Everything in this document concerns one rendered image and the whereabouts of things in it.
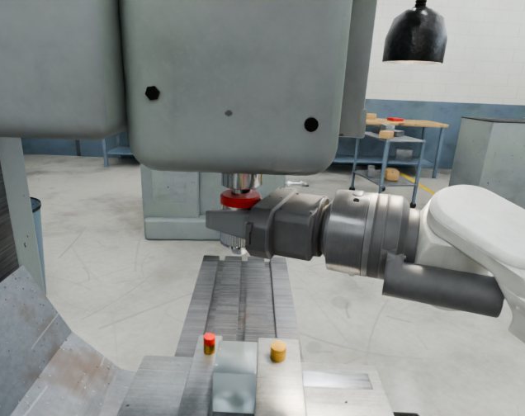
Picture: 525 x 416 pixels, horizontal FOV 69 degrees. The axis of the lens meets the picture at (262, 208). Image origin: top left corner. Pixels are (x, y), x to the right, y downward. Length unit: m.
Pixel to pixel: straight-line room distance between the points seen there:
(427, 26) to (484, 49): 7.46
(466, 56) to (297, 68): 7.53
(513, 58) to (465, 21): 1.09
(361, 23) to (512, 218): 0.22
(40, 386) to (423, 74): 7.25
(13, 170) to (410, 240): 0.60
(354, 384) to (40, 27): 0.54
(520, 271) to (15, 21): 0.41
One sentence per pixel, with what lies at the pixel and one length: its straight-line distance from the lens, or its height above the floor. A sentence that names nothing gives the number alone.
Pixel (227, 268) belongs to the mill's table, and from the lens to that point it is 1.01.
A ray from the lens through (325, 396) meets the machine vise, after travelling 0.57.
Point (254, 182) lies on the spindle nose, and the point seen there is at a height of 1.29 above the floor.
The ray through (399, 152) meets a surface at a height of 0.37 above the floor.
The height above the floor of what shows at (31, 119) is 1.36.
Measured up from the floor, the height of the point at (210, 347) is 1.05.
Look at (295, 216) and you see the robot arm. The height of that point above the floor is 1.27.
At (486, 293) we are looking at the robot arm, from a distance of 0.37.
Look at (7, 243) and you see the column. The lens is 0.72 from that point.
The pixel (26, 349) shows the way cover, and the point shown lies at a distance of 0.71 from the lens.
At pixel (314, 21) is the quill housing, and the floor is 1.44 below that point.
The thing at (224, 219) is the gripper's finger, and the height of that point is 1.25.
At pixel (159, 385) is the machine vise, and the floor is 1.00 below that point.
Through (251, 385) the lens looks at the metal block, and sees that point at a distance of 0.51.
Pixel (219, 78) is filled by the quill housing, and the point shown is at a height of 1.39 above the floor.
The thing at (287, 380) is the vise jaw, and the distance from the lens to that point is 0.53.
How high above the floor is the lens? 1.39
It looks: 18 degrees down
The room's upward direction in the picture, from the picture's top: 2 degrees clockwise
